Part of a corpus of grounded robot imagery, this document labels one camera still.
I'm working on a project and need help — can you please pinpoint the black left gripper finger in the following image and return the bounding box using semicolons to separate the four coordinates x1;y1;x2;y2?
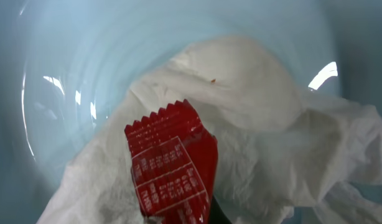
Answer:
208;197;231;224

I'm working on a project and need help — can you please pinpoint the red snack wrapper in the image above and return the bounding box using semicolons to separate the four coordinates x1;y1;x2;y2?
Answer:
124;100;218;224

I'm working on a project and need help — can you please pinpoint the white napkin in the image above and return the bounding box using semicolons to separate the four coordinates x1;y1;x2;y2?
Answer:
39;36;382;223

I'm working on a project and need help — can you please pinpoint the light blue plate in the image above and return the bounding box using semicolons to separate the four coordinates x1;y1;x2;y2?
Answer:
0;0;382;223

